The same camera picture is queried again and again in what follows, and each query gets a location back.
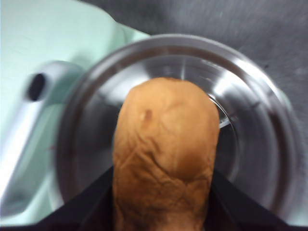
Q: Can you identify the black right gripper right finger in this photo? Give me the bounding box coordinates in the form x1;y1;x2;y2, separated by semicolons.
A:
204;169;308;231

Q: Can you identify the brown potato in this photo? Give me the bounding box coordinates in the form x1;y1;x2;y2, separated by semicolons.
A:
112;77;220;231

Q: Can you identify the mint green pot with handle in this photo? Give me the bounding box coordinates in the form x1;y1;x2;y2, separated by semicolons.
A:
56;33;299;225

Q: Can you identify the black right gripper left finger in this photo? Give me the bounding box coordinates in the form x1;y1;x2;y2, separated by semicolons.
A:
0;167;121;231

